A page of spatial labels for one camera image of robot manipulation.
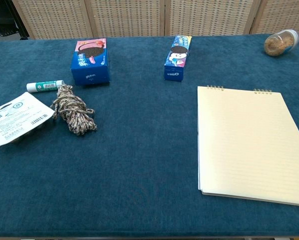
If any cream spiral notebook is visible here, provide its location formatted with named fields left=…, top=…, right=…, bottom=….
left=196, top=84, right=299, bottom=208

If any blue velvet table cloth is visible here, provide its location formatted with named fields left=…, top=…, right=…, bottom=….
left=0, top=32, right=299, bottom=239

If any narrow blue Oreo box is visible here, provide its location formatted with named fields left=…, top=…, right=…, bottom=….
left=163, top=34, right=193, bottom=82

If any wide blue pink Oreo box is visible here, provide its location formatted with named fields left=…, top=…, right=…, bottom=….
left=70, top=37, right=111, bottom=87

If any woven rattan folding screen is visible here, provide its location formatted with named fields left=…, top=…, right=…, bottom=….
left=11, top=0, right=299, bottom=40

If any white green glue stick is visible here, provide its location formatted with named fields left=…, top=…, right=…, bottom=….
left=26, top=79, right=65, bottom=93

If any white blister pack card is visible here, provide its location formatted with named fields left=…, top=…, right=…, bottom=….
left=0, top=91, right=56, bottom=148

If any clear jar with brown contents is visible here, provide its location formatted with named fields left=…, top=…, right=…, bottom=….
left=264, top=28, right=299, bottom=57

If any black stand with equipment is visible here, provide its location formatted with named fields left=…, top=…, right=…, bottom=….
left=0, top=0, right=30, bottom=42

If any bundle of multicolour braided rope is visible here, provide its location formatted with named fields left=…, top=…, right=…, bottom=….
left=50, top=84, right=98, bottom=136

